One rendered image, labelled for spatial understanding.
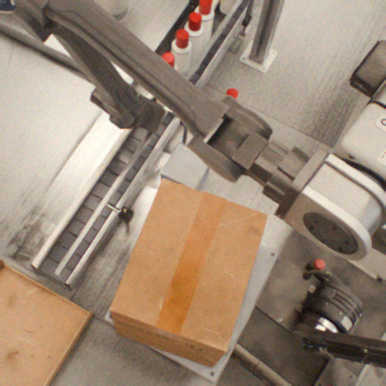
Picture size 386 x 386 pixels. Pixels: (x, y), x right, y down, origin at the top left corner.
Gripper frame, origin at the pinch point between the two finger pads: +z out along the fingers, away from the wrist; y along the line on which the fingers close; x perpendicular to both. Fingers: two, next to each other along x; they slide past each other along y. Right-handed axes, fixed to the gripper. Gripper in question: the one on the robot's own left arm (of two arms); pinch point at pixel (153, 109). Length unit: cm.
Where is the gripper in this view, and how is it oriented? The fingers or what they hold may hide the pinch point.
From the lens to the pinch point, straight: 152.9
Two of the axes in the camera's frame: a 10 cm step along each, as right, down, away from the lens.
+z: 2.5, -2.2, 9.4
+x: -4.2, 8.6, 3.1
